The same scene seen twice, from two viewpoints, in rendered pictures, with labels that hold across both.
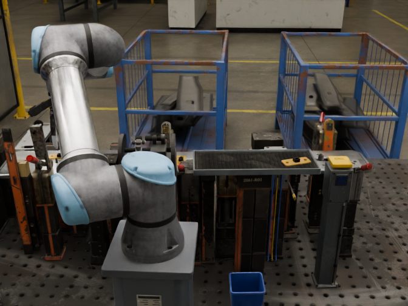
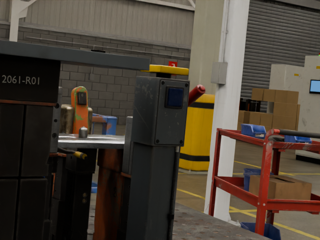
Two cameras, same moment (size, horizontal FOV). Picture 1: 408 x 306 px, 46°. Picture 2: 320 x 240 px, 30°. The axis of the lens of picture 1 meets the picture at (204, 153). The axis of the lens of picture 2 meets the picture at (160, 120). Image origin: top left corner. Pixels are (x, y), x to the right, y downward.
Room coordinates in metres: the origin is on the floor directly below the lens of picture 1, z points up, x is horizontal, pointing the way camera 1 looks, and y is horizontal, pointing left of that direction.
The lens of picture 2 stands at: (0.47, 0.16, 1.12)
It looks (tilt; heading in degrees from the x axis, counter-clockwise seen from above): 3 degrees down; 325
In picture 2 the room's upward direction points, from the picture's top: 5 degrees clockwise
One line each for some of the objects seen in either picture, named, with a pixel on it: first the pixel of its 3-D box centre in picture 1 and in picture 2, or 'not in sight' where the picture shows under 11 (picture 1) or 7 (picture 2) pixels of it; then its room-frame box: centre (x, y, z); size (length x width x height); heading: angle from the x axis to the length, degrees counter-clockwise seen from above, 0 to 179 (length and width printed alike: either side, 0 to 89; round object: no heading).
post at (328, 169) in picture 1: (331, 226); (151, 206); (1.30, -0.41, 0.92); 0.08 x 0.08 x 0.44; 1
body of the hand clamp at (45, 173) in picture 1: (49, 214); not in sight; (1.45, 0.55, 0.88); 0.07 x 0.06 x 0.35; 1
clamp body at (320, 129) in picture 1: (320, 166); (63, 177); (1.82, -0.50, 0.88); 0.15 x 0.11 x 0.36; 1
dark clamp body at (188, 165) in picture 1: (189, 214); not in sight; (1.43, 0.05, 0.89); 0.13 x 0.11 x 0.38; 1
